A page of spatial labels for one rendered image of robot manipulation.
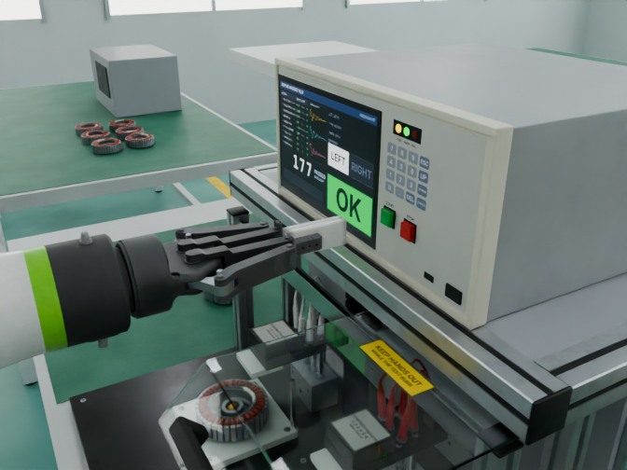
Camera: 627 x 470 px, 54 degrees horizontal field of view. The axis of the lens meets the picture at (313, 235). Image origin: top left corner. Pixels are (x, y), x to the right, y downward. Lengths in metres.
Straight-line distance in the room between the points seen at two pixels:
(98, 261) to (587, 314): 0.48
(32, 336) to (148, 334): 0.77
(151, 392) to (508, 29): 6.78
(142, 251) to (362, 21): 5.77
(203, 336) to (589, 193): 0.83
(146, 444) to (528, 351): 0.62
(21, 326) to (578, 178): 0.52
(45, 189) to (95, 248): 1.63
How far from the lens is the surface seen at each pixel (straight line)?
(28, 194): 2.17
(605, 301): 0.73
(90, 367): 1.24
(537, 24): 7.85
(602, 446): 0.75
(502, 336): 0.63
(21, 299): 0.54
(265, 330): 0.96
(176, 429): 0.60
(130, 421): 1.07
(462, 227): 0.60
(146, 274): 0.56
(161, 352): 1.24
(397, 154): 0.67
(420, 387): 0.63
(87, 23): 5.30
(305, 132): 0.84
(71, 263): 0.55
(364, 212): 0.74
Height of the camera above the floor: 1.46
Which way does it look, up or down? 25 degrees down
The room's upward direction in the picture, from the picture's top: straight up
